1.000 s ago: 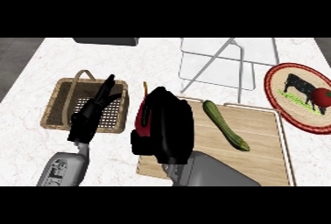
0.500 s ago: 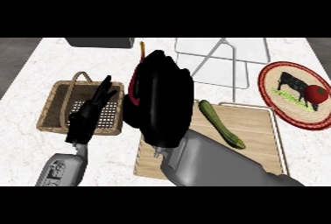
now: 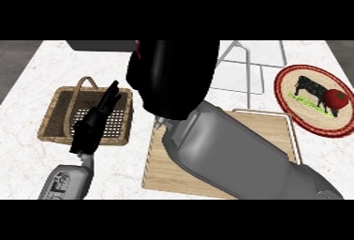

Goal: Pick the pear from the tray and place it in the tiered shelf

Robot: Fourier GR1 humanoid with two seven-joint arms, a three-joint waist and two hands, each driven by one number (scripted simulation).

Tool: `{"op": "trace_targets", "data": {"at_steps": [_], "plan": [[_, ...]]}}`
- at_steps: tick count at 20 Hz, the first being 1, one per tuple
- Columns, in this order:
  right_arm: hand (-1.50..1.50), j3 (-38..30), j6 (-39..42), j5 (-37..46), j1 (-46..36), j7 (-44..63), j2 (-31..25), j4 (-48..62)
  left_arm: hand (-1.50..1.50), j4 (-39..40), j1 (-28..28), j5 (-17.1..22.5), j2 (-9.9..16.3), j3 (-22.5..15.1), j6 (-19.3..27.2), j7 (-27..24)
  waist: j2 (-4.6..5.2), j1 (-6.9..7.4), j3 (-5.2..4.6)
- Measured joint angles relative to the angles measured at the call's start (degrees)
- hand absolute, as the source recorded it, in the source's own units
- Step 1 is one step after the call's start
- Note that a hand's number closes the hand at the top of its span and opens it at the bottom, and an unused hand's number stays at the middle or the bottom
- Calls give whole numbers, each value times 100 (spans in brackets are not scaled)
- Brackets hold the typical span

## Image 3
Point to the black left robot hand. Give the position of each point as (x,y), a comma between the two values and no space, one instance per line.
(91,125)

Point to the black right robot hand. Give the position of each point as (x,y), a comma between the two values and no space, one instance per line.
(172,81)

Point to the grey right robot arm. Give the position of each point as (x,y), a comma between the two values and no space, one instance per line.
(239,156)

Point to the pale wooden tray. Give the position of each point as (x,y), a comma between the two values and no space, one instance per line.
(165,172)

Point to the brown wicker basket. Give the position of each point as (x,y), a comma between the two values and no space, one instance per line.
(87,115)

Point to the dark grey appliance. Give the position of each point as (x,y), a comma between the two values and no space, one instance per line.
(100,45)

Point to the round woven cow placemat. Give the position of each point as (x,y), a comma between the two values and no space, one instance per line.
(308,103)

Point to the red apple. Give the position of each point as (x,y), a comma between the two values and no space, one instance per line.
(335,99)

